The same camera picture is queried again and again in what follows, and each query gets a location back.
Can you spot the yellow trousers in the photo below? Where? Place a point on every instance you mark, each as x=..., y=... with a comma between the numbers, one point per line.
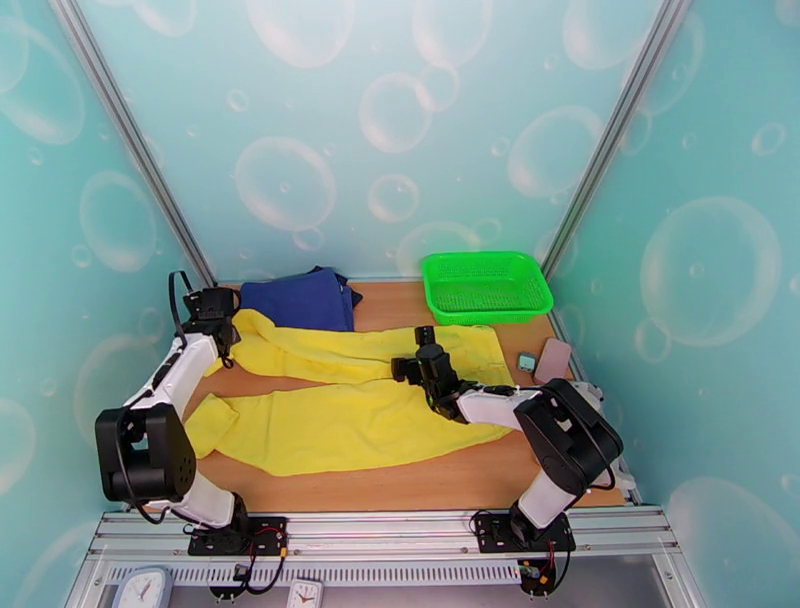
x=350, y=431

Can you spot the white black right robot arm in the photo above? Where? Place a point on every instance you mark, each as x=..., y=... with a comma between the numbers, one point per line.
x=494, y=406

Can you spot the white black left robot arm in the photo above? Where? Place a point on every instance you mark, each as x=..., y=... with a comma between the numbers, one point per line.
x=175, y=369

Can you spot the folded royal blue trousers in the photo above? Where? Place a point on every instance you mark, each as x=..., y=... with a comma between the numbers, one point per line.
x=294, y=303

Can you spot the folded dark navy trousers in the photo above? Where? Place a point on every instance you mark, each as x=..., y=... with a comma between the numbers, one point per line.
x=355, y=295

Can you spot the small teal box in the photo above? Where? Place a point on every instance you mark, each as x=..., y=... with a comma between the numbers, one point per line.
x=525, y=362

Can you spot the green plastic mesh basket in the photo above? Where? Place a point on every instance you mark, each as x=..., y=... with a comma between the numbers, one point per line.
x=487, y=294

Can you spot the pink oblong case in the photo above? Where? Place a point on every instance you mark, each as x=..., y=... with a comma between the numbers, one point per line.
x=553, y=359

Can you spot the grey white plush toy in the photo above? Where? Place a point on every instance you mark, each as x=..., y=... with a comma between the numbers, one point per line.
x=592, y=390

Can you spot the small white square clock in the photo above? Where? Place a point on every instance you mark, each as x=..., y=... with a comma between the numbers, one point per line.
x=305, y=594

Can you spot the round light blue clock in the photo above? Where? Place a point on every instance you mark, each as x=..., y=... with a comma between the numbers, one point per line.
x=144, y=587

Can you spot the aluminium front frame rail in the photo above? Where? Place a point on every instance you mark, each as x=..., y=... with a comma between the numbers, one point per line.
x=375, y=531

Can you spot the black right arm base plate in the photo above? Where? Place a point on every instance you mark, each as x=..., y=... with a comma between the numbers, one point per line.
x=494, y=531

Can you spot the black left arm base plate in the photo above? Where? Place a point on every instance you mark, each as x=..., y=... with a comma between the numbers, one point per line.
x=269, y=537

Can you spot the aluminium corner post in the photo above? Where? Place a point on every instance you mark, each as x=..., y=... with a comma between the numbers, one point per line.
x=619, y=125
x=127, y=125

